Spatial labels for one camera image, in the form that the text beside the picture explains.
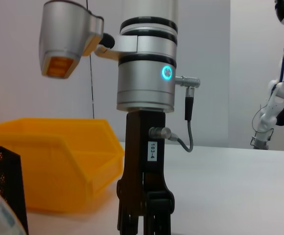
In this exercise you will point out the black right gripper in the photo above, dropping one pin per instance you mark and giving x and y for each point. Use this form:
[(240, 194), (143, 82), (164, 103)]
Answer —
[(137, 151)]

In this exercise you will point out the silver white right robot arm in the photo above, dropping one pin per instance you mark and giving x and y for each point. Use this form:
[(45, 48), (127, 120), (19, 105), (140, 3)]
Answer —
[(144, 93)]

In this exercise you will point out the black mesh pen holder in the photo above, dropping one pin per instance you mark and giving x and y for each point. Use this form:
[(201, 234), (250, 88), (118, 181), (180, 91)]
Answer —
[(12, 176)]

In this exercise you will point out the yellow plastic bin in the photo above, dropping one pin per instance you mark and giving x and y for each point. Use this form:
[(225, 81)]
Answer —
[(54, 159)]

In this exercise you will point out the white black humanoid robot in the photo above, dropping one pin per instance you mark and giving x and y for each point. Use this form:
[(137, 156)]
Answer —
[(276, 105)]

